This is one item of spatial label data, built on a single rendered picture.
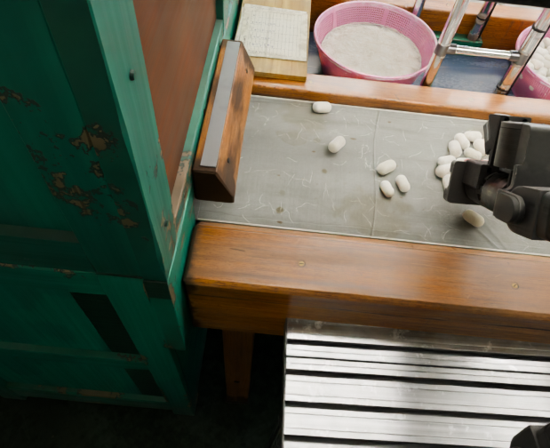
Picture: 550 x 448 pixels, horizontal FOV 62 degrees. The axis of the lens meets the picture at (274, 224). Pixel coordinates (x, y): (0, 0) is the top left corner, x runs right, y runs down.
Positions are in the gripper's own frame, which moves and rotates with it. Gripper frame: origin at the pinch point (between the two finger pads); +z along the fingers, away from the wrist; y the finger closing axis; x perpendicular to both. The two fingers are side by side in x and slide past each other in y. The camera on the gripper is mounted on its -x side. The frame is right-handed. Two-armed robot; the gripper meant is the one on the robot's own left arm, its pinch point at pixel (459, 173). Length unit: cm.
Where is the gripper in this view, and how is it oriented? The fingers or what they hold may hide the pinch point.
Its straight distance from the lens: 85.5
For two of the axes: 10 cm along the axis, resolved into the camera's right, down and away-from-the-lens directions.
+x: -0.9, 9.6, 2.8
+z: 0.0, -2.8, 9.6
